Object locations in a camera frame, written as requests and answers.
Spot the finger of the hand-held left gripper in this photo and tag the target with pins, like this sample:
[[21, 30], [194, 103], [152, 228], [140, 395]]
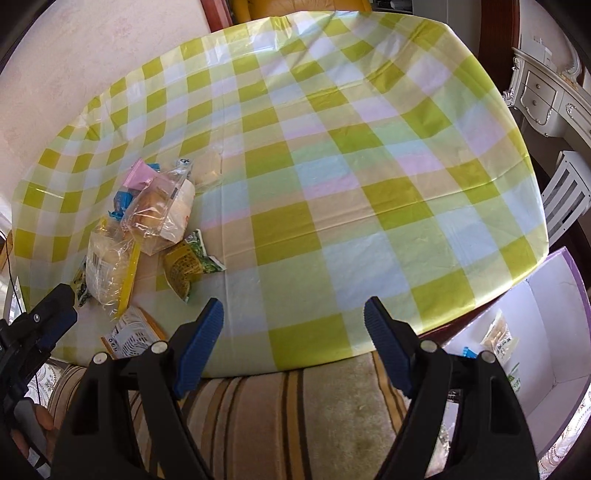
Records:
[[51, 314]]

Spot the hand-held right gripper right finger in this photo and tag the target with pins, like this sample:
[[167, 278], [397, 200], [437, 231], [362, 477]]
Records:
[[387, 346]]

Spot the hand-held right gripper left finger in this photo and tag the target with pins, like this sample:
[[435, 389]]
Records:
[[199, 350]]

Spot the blue clear snack packet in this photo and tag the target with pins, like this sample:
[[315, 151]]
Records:
[[122, 201]]

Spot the pink snack packet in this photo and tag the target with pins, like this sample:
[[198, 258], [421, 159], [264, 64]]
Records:
[[141, 174]]

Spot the white purple cardboard box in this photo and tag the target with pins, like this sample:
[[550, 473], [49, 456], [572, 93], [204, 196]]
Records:
[[554, 323]]

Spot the person's left hand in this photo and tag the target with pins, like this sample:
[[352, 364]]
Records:
[[45, 417]]

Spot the small dark snack packet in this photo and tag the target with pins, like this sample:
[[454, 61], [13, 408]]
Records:
[[82, 288]]

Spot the floral lace cloth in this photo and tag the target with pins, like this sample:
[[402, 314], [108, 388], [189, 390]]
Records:
[[57, 373]]

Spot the orange white snack packet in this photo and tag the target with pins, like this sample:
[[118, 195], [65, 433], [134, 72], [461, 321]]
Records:
[[131, 337]]

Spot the yellow edged bread packet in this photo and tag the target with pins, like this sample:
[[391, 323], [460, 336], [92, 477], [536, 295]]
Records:
[[108, 272]]

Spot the small blue packet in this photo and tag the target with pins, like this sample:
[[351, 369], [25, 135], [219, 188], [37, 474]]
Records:
[[468, 352]]

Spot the green yellow snack packet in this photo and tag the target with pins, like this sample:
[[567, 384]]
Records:
[[184, 267]]

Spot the beige cracker packet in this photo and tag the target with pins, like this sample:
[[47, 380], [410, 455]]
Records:
[[498, 337]]

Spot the green white snack packet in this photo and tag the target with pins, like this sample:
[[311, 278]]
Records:
[[516, 377]]

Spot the clear bread packet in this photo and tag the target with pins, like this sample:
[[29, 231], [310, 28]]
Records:
[[157, 217]]

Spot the yellow green checked tablecloth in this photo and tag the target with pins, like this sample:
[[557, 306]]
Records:
[[351, 184]]

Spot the clear cracker packet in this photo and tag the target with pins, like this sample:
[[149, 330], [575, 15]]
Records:
[[207, 168]]

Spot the white ornate dresser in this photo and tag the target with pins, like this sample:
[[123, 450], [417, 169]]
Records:
[[545, 92]]

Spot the orange leather chair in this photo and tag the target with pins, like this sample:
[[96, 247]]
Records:
[[300, 5]]

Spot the dark wooden door frame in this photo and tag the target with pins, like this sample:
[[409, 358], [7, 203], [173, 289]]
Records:
[[491, 32]]

